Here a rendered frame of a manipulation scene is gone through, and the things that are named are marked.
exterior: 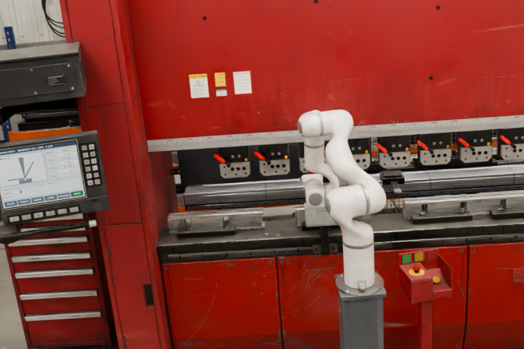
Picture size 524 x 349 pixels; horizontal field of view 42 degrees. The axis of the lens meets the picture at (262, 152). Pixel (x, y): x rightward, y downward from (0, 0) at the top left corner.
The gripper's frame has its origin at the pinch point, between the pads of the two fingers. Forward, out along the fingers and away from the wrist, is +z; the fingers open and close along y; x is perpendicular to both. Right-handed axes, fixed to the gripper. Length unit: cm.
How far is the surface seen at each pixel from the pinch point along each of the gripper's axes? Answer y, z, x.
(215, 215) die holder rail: -50, 5, -21
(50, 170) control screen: -112, -47, 28
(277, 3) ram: -11, 4, 84
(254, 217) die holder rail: -30.4, 5.5, -24.4
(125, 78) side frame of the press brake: -82, -17, 59
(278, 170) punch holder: -16.1, 3.5, 1.8
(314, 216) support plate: 0.0, -11.2, -18.3
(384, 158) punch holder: 36.5, 3.5, 4.3
